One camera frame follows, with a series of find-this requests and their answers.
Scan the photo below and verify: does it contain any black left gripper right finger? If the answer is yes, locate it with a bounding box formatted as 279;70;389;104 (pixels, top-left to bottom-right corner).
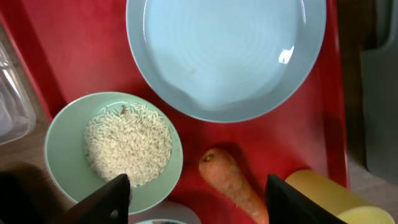
265;174;345;224

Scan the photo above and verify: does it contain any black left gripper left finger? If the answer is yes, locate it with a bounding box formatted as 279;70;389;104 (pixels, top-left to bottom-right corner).
52;174;131;224

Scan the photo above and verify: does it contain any green bowl with rice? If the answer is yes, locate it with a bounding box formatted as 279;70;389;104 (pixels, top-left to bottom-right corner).
44;92;183;214

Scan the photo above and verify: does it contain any clear plastic waste bin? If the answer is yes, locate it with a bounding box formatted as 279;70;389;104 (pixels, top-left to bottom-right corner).
1;45;36;145

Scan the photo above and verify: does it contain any grey dishwasher rack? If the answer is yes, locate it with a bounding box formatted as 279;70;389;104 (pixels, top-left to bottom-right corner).
361;0;397;184

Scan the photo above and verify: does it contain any yellow plastic cup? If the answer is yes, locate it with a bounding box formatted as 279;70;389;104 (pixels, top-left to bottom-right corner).
285;170;395;224

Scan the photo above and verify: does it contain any small light blue bowl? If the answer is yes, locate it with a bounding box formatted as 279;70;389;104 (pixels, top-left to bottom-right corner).
128;200;201;224

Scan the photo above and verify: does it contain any orange carrot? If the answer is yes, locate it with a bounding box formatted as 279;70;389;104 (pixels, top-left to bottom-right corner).
198;148;269;224

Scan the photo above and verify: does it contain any large light blue plate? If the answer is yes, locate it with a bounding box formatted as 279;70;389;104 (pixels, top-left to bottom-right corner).
126;0;327;123

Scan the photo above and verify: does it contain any red plastic tray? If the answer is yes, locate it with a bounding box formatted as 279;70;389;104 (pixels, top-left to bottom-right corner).
1;1;349;223

